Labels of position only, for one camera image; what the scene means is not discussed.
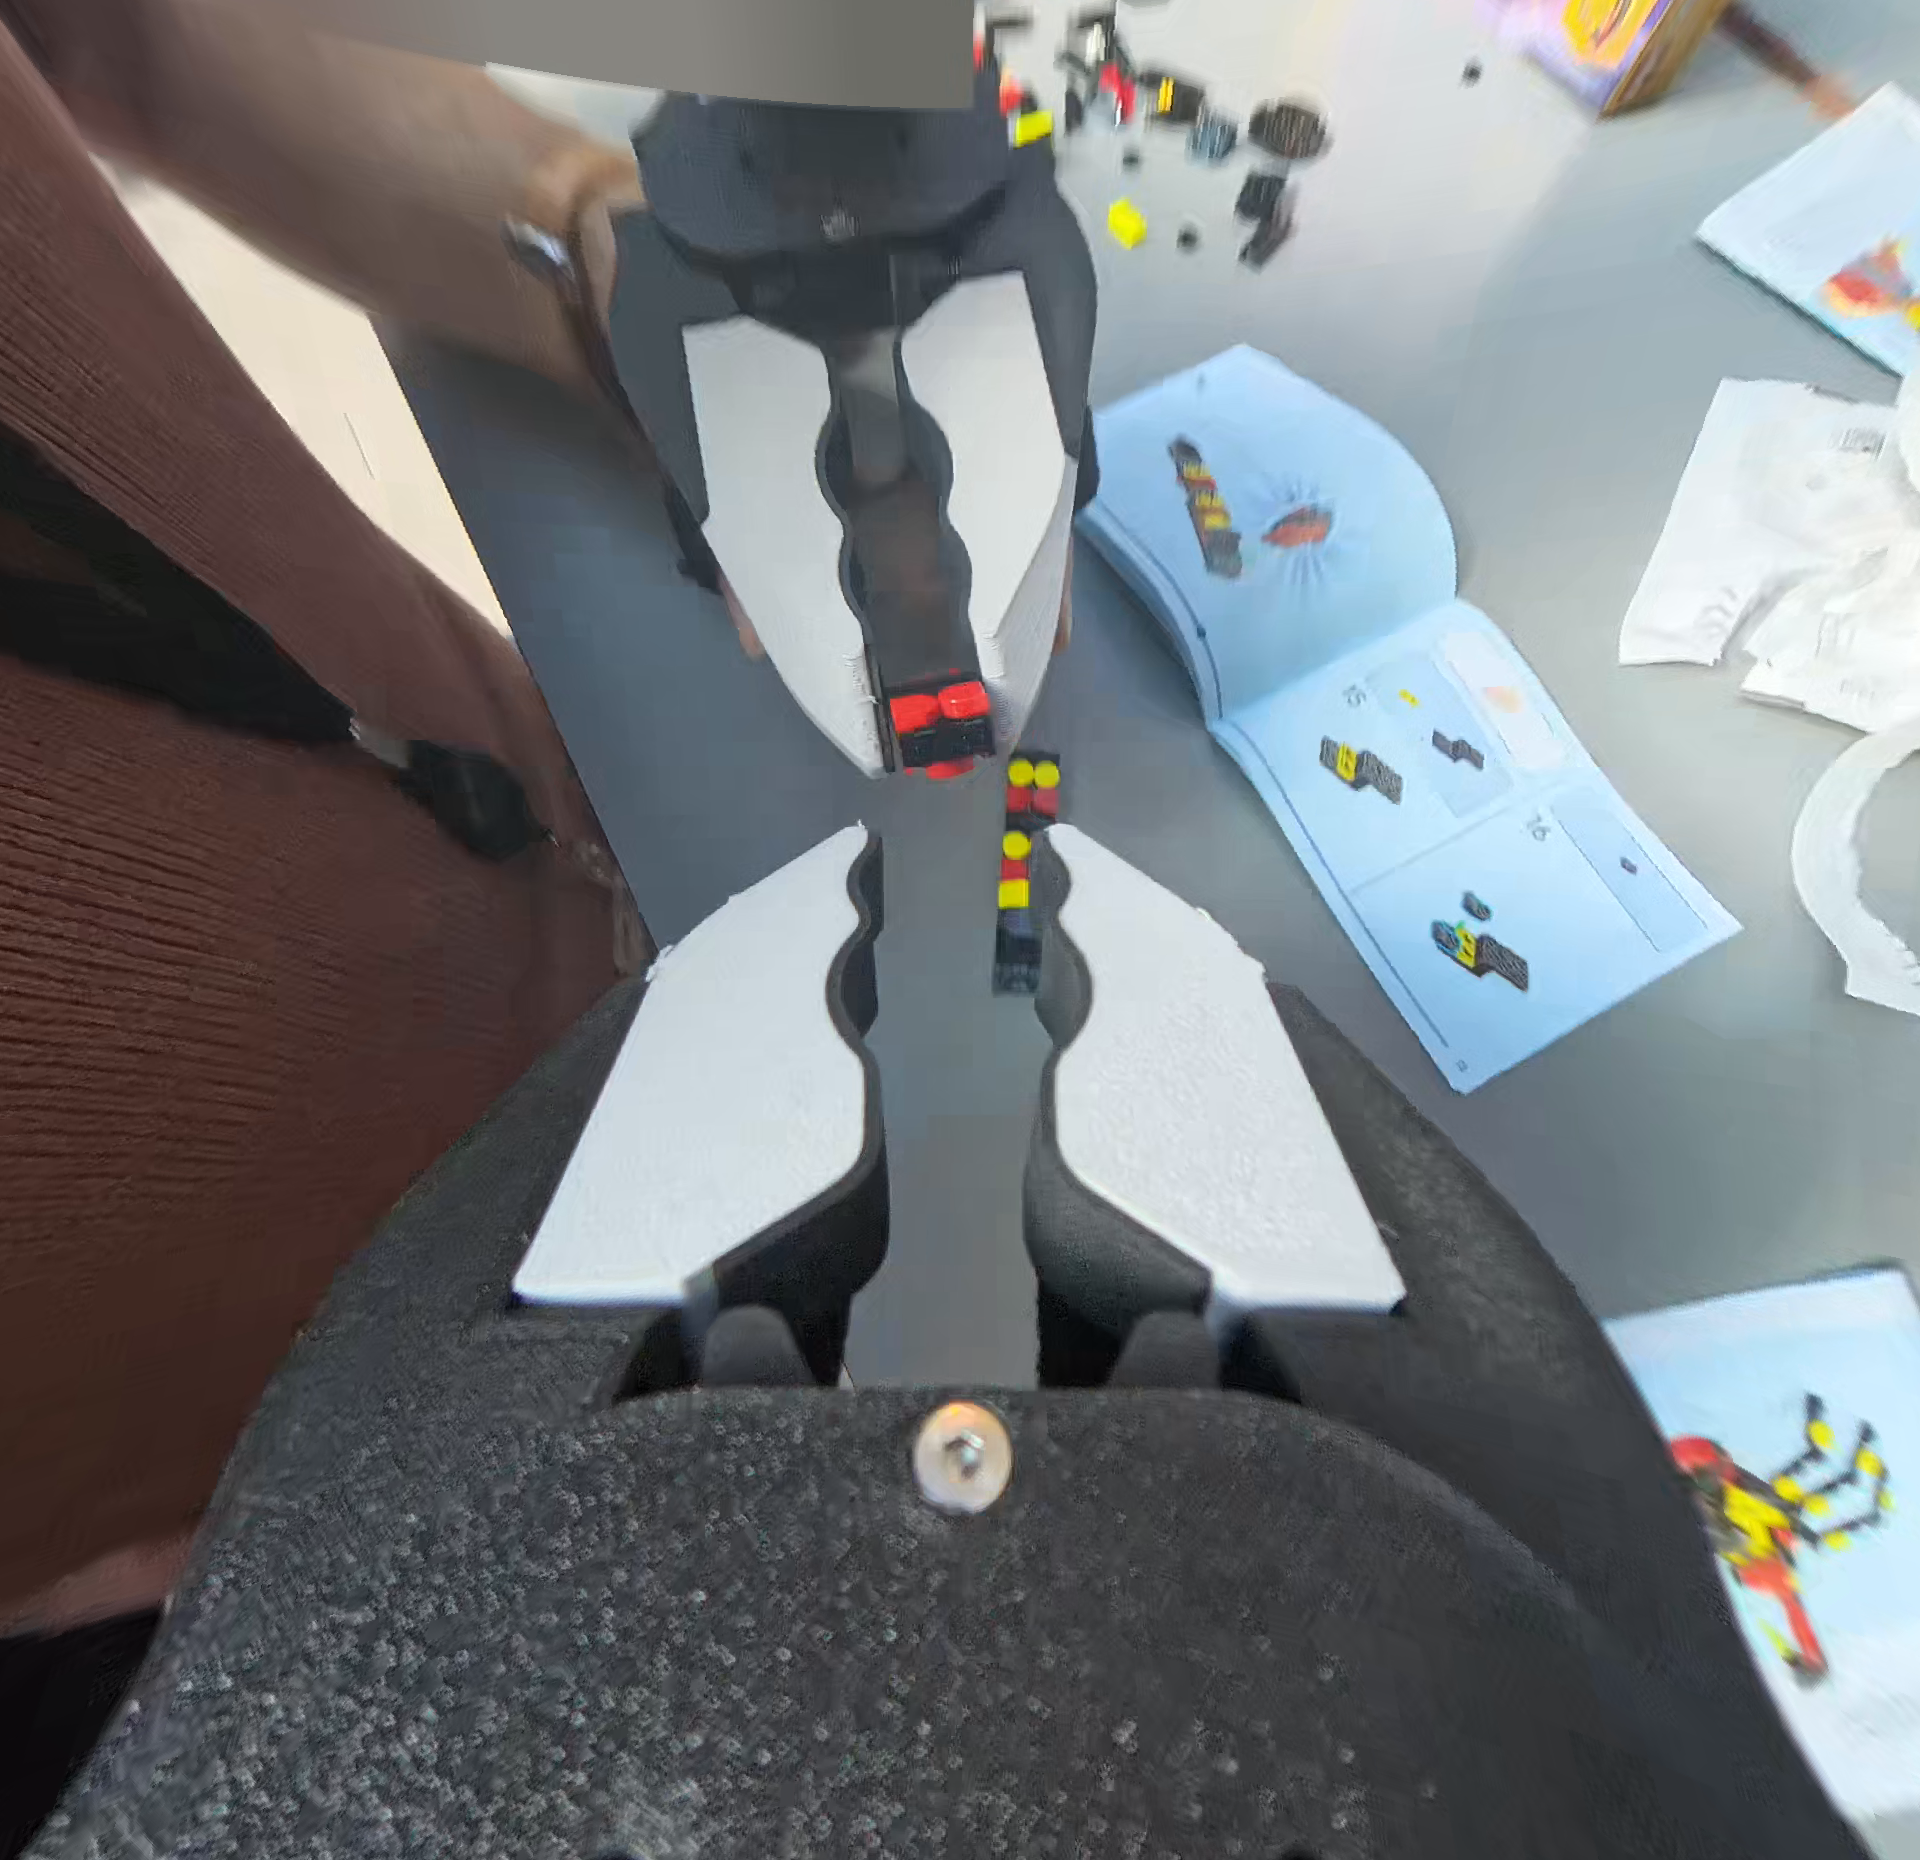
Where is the black badge clip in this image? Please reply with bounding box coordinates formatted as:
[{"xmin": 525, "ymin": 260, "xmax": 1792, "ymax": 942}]
[{"xmin": 351, "ymin": 721, "xmax": 549, "ymax": 861}]

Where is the grey desk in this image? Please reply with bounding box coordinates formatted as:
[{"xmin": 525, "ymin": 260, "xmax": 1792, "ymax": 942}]
[{"xmin": 383, "ymin": 0, "xmax": 1920, "ymax": 1383}]

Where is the torn white paper bag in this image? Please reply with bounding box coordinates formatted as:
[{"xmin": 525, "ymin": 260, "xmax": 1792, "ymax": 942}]
[{"xmin": 1616, "ymin": 377, "xmax": 1920, "ymax": 734}]

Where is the curved white paper scrap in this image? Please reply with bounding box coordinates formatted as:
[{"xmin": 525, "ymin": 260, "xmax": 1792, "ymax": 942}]
[{"xmin": 1788, "ymin": 716, "xmax": 1920, "ymax": 1016}]

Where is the person's left forearm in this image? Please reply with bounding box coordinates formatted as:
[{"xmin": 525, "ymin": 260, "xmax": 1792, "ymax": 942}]
[{"xmin": 0, "ymin": 0, "xmax": 650, "ymax": 399}]

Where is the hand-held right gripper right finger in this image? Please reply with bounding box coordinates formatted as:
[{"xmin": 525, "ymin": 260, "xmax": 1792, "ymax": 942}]
[{"xmin": 1023, "ymin": 822, "xmax": 1406, "ymax": 1319}]

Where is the booklet with red spider picture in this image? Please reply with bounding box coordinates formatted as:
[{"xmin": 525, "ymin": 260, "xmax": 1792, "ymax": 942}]
[{"xmin": 1600, "ymin": 1265, "xmax": 1920, "ymax": 1835}]

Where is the black yellow red brick strip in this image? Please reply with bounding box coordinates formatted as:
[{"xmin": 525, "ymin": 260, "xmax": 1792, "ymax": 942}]
[{"xmin": 991, "ymin": 751, "xmax": 1064, "ymax": 995}]

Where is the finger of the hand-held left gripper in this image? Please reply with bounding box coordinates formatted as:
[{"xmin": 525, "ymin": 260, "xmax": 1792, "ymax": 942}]
[
  {"xmin": 905, "ymin": 276, "xmax": 1077, "ymax": 741},
  {"xmin": 681, "ymin": 314, "xmax": 903, "ymax": 777}
]

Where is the red black brick assembly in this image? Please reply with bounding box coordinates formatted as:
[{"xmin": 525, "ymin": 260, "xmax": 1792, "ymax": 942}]
[{"xmin": 883, "ymin": 673, "xmax": 1002, "ymax": 778}]

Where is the pile of loose toy bricks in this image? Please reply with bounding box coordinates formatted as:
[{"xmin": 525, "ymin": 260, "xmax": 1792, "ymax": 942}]
[{"xmin": 971, "ymin": 0, "xmax": 1335, "ymax": 275}]

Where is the purple toy brick box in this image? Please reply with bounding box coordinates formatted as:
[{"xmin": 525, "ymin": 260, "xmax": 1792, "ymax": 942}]
[{"xmin": 1417, "ymin": 0, "xmax": 1774, "ymax": 120}]

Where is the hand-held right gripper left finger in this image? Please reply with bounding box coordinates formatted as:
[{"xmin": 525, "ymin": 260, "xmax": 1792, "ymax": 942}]
[{"xmin": 510, "ymin": 822, "xmax": 890, "ymax": 1319}]

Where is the open light blue instruction booklet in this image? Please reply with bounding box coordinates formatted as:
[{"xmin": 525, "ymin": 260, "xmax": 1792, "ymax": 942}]
[{"xmin": 1074, "ymin": 343, "xmax": 1744, "ymax": 1098}]

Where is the closed light blue booklet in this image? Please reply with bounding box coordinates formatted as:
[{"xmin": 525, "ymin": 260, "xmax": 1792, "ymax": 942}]
[{"xmin": 1694, "ymin": 82, "xmax": 1920, "ymax": 380}]

